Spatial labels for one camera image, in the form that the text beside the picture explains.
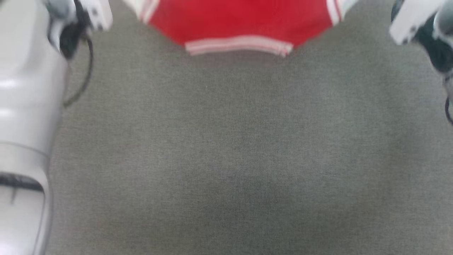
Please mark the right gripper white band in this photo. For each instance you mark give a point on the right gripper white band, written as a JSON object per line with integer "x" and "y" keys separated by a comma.
{"x": 412, "y": 21}

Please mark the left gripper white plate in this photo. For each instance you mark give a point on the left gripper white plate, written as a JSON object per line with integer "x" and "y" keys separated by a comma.
{"x": 97, "y": 12}

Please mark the red and white garment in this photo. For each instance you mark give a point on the red and white garment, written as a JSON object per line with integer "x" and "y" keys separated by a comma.
{"x": 240, "y": 21}

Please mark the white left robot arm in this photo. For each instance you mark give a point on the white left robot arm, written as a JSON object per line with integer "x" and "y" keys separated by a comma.
{"x": 28, "y": 88}

